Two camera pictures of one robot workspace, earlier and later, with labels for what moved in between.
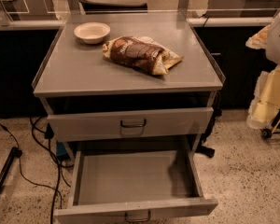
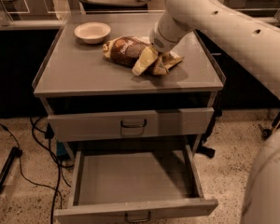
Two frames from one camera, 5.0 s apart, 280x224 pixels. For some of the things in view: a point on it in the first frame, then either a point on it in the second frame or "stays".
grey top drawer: [131, 124] stays
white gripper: [279, 42] to [162, 42]
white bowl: [92, 33] stays
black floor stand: [13, 153] stays
